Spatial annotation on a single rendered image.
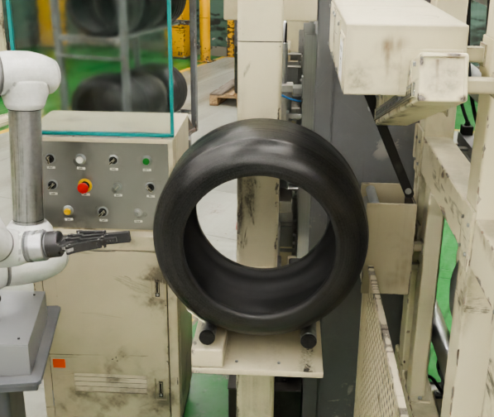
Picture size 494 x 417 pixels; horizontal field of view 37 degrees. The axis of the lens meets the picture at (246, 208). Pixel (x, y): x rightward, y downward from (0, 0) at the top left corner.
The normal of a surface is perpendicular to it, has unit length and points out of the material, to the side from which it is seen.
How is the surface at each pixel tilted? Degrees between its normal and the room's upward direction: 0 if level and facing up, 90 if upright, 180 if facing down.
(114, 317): 91
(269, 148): 42
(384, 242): 90
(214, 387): 0
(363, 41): 90
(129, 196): 90
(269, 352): 0
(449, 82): 72
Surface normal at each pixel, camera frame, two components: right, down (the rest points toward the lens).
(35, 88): 0.59, 0.34
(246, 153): -0.14, -0.45
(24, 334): 0.09, -0.94
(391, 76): -0.06, 0.35
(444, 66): -0.05, 0.04
